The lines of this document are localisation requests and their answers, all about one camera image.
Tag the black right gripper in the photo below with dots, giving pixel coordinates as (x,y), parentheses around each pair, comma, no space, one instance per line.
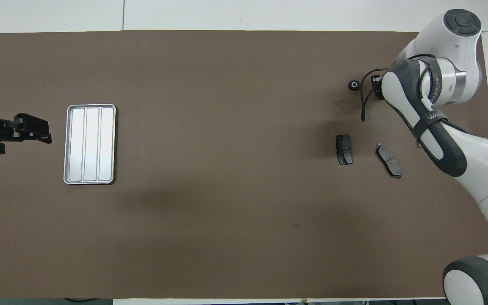
(377,79)

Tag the large black bearing gear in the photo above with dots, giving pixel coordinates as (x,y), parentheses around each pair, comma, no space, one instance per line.
(354,84)

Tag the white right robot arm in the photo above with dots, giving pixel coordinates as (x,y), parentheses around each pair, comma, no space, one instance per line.
(472,161)

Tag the silver metal tray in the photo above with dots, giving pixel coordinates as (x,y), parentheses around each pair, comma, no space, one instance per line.
(91,144)

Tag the rectangular dark brake pad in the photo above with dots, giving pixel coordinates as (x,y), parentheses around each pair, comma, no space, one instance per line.
(344,149)

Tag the elongated dark brake pad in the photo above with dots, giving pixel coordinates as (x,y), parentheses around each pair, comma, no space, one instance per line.
(388,160)

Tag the brown table mat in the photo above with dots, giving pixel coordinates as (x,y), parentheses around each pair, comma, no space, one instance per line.
(244,212)

